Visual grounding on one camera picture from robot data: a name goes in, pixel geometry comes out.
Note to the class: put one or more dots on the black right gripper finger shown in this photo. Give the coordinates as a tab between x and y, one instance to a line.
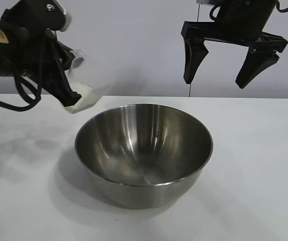
193	59
256	67

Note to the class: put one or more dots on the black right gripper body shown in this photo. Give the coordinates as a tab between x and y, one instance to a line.
244	17

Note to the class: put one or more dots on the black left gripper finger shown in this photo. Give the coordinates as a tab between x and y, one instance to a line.
67	54
61	85

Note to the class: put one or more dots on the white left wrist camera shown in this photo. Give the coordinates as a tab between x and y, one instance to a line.
67	21

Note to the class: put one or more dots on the white rice grains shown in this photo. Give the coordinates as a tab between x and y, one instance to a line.
86	99

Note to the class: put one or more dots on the stainless steel mixing bowl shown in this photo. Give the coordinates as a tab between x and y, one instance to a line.
144	190

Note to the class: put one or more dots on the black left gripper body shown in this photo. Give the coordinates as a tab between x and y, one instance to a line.
36	17

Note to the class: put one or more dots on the clear plastic measuring cup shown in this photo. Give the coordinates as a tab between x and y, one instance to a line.
91	95

